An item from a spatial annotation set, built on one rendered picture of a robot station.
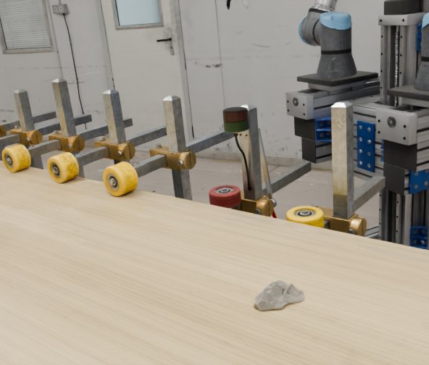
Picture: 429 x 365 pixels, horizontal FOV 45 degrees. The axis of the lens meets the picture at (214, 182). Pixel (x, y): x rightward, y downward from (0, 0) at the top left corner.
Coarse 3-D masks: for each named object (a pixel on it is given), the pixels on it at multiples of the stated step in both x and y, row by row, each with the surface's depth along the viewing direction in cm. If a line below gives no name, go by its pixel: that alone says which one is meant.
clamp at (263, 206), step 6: (258, 198) 133; (264, 198) 133; (246, 204) 134; (252, 204) 132; (258, 204) 132; (264, 204) 131; (270, 204) 133; (246, 210) 134; (252, 210) 133; (258, 210) 131; (264, 210) 131; (270, 210) 134; (270, 216) 134
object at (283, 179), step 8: (288, 168) 157; (296, 168) 157; (304, 168) 159; (280, 176) 151; (288, 176) 152; (296, 176) 156; (264, 184) 146; (272, 184) 146; (280, 184) 149; (264, 192) 143; (272, 192) 146; (232, 208) 132; (240, 208) 135
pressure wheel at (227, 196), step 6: (222, 186) 134; (228, 186) 133; (234, 186) 133; (210, 192) 131; (216, 192) 131; (222, 192) 130; (228, 192) 130; (234, 192) 129; (240, 192) 130; (210, 198) 130; (216, 198) 128; (222, 198) 128; (228, 198) 128; (234, 198) 128; (240, 198) 130; (210, 204) 131; (216, 204) 129; (222, 204) 128; (228, 204) 128; (234, 204) 129
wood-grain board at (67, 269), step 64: (0, 192) 149; (64, 192) 143; (128, 192) 138; (0, 256) 108; (64, 256) 105; (128, 256) 102; (192, 256) 100; (256, 256) 97; (320, 256) 95; (384, 256) 93; (0, 320) 85; (64, 320) 83; (128, 320) 82; (192, 320) 80; (256, 320) 78; (320, 320) 77; (384, 320) 75
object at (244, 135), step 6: (228, 108) 125; (234, 108) 124; (240, 108) 124; (228, 132) 123; (240, 132) 123; (246, 132) 127; (240, 138) 129; (246, 138) 127; (240, 150) 127; (246, 162) 129; (246, 168) 130; (246, 174) 130
